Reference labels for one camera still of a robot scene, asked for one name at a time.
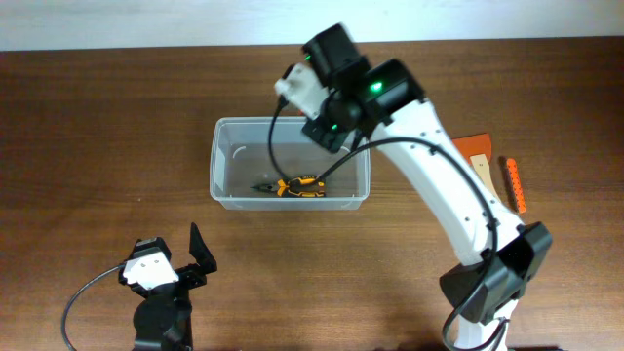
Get orange black long-nose pliers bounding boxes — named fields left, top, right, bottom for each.
left=252, top=175, right=326, bottom=198

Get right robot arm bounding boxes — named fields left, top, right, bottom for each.
left=299, top=23, right=553, bottom=350

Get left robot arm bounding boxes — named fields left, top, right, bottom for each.
left=118, top=223, right=217, bottom=351

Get clear plastic container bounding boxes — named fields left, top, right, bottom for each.
left=209, top=116, right=371, bottom=213

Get orange bit holder strip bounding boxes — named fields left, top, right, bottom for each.
left=505, top=158, right=527, bottom=214

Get orange scraper wooden handle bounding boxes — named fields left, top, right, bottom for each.
left=452, top=133, right=500, bottom=201

